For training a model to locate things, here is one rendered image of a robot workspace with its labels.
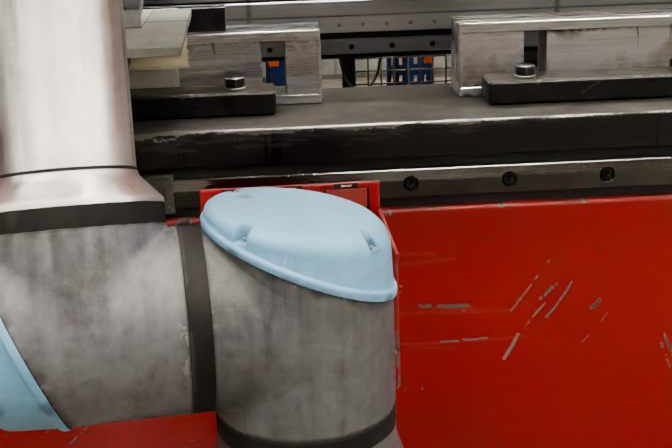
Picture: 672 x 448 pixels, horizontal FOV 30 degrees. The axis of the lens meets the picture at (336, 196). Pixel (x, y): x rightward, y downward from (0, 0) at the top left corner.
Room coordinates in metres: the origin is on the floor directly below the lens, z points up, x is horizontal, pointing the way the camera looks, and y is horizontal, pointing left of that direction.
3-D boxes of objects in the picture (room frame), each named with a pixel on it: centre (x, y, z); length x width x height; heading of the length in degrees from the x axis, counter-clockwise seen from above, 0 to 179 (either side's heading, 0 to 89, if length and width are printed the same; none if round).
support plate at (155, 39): (1.43, 0.26, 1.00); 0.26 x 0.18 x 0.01; 3
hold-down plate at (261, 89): (1.53, 0.22, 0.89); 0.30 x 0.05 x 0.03; 93
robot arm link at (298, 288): (0.73, 0.03, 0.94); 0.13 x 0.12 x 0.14; 100
